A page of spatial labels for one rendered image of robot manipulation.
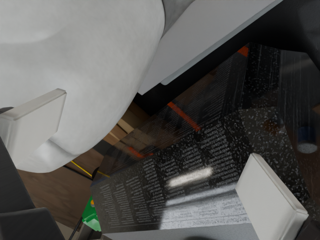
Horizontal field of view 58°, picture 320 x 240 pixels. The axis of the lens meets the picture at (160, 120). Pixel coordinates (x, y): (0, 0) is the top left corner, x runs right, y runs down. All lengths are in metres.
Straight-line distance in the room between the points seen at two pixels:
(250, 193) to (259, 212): 0.02
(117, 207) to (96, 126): 1.31
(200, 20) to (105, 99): 0.22
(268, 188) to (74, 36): 0.18
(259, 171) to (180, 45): 0.31
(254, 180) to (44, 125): 0.13
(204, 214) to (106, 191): 0.64
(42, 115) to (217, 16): 0.30
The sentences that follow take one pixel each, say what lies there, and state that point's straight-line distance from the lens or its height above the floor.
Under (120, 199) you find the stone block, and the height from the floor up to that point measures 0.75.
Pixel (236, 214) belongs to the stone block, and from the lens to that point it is 1.04.
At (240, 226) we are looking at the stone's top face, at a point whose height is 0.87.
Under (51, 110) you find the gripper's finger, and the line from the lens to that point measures 0.18.
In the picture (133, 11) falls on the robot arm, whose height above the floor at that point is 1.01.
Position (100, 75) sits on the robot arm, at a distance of 0.24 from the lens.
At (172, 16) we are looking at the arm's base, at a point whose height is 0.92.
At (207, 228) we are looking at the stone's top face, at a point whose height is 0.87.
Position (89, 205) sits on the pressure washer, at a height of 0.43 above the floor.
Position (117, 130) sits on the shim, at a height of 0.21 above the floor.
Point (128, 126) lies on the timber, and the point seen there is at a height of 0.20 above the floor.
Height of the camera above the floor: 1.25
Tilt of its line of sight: 36 degrees down
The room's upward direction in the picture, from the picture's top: 160 degrees counter-clockwise
